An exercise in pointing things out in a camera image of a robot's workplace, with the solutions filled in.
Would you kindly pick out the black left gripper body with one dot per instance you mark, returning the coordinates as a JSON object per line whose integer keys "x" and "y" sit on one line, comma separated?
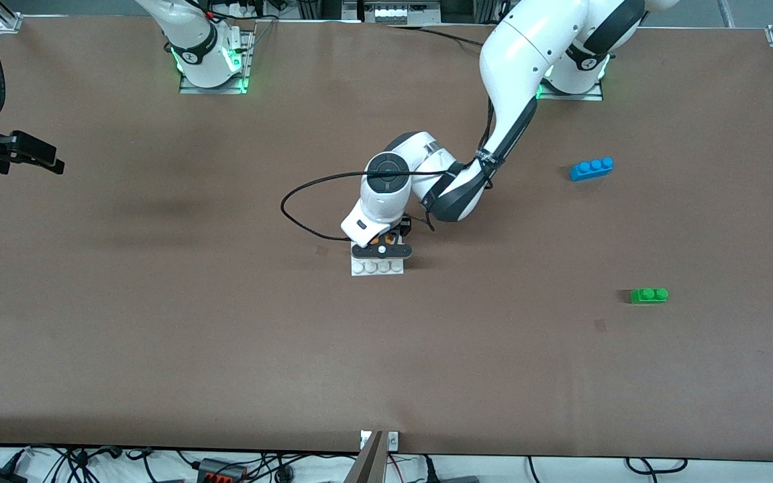
{"x": 405, "y": 226}

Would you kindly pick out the yellow two-stud block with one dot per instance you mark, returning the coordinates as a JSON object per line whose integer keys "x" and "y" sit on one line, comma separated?
{"x": 392, "y": 237}

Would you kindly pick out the white studded base plate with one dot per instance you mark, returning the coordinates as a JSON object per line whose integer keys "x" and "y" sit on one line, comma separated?
{"x": 377, "y": 268}

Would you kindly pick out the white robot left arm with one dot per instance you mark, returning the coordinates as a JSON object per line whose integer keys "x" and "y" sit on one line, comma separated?
{"x": 527, "y": 54}

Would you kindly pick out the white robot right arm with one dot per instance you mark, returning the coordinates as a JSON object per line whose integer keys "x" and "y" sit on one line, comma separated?
{"x": 198, "y": 47}

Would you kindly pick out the blue three-stud block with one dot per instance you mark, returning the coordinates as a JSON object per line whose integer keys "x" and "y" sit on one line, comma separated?
{"x": 591, "y": 169}

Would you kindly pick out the green two-stud block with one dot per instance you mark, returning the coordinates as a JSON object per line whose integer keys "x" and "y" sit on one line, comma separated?
{"x": 649, "y": 295}

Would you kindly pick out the white power strip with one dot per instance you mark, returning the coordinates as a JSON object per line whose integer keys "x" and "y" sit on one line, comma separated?
{"x": 400, "y": 12}

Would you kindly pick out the black plug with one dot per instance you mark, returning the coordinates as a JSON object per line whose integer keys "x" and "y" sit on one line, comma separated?
{"x": 457, "y": 479}

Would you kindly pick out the black box with red connectors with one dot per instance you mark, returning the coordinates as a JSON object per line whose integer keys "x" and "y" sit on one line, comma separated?
{"x": 222, "y": 471}

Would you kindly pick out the black power adapter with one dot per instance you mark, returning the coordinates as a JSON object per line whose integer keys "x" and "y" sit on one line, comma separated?
{"x": 1, "y": 476}

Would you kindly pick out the white pole bracket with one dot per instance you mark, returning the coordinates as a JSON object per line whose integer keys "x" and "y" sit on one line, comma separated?
{"x": 393, "y": 440}

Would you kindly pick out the grey camera stand pole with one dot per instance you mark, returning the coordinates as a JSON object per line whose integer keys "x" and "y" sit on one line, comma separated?
{"x": 368, "y": 466}

